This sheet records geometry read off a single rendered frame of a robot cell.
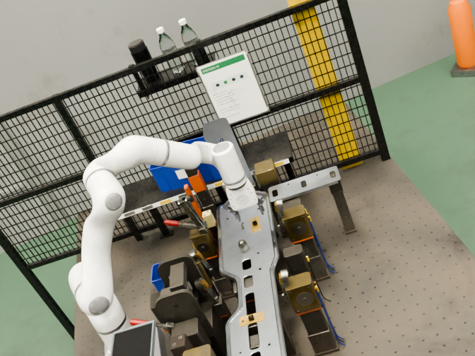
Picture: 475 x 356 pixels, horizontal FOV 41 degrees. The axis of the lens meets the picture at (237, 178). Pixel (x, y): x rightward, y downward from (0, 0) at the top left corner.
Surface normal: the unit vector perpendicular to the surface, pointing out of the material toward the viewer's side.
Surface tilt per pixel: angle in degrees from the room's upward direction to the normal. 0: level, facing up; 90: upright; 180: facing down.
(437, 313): 0
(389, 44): 90
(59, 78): 90
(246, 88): 90
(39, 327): 0
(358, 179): 0
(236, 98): 90
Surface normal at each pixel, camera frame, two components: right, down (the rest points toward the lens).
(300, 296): 0.05, 0.56
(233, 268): -0.35, -0.76
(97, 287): 0.46, -0.07
